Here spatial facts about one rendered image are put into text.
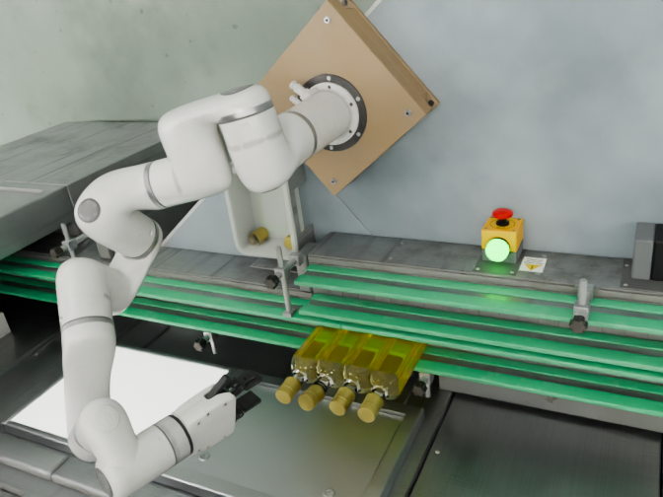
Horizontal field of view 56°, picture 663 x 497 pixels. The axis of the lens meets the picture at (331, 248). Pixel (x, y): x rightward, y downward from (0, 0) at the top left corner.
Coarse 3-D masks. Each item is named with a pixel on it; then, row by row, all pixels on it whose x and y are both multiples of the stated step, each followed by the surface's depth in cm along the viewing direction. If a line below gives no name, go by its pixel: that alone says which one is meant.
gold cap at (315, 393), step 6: (306, 390) 118; (312, 390) 118; (318, 390) 119; (300, 396) 117; (306, 396) 117; (312, 396) 117; (318, 396) 118; (324, 396) 120; (300, 402) 118; (306, 402) 117; (312, 402) 116; (318, 402) 118; (306, 408) 117; (312, 408) 117
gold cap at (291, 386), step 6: (288, 378) 124; (294, 378) 123; (282, 384) 122; (288, 384) 122; (294, 384) 122; (300, 384) 123; (276, 390) 121; (282, 390) 120; (288, 390) 121; (294, 390) 122; (276, 396) 122; (282, 396) 121; (288, 396) 120; (282, 402) 122; (288, 402) 121
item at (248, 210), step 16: (224, 192) 147; (240, 192) 150; (256, 192) 152; (272, 192) 150; (288, 192) 140; (240, 208) 151; (256, 208) 154; (272, 208) 152; (288, 208) 141; (240, 224) 152; (256, 224) 157; (272, 224) 154; (288, 224) 143; (240, 240) 153; (272, 240) 155; (272, 256) 149
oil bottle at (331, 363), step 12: (336, 336) 132; (348, 336) 131; (360, 336) 131; (336, 348) 128; (348, 348) 128; (324, 360) 125; (336, 360) 125; (324, 372) 123; (336, 372) 123; (336, 384) 124
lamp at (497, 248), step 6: (492, 240) 123; (498, 240) 122; (504, 240) 123; (486, 246) 123; (492, 246) 122; (498, 246) 121; (504, 246) 122; (486, 252) 123; (492, 252) 122; (498, 252) 122; (504, 252) 122; (492, 258) 123; (498, 258) 122; (504, 258) 123
